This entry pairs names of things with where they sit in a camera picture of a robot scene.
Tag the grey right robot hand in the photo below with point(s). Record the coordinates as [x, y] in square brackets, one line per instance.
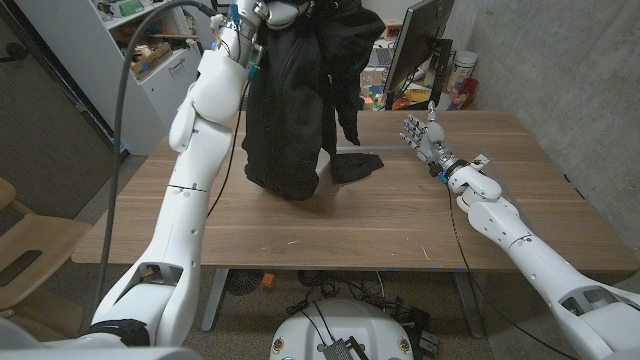
[431, 142]

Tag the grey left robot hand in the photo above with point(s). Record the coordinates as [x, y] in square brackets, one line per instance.
[272, 11]

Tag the black hoodie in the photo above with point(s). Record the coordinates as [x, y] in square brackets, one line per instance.
[300, 100]

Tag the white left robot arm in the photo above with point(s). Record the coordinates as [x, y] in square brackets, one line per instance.
[185, 200]

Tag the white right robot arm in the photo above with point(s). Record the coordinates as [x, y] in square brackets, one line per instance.
[540, 260]

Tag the yellow toy tray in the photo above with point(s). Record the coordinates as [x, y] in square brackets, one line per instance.
[418, 94]

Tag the white paper tag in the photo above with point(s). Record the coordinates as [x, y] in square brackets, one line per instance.
[481, 161]

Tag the red cup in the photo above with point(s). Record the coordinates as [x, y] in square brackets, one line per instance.
[469, 89]

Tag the white plastic canister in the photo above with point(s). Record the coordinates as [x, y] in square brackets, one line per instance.
[461, 69]

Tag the black computer monitor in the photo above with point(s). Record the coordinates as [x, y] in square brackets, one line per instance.
[416, 45]

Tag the silver laptop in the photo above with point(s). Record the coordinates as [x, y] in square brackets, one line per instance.
[381, 56]

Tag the cardboard box with toys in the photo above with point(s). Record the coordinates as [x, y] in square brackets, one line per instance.
[150, 59]

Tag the white shelf cabinet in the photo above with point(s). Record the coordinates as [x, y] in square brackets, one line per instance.
[115, 85]

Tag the white robot torso base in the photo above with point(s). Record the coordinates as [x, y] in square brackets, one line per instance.
[341, 332]

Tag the small orange block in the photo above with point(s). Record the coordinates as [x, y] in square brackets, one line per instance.
[268, 280]

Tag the round black floor fan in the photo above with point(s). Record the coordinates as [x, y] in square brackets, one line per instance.
[243, 281]

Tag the wooden chair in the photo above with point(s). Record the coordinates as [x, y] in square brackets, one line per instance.
[30, 245]

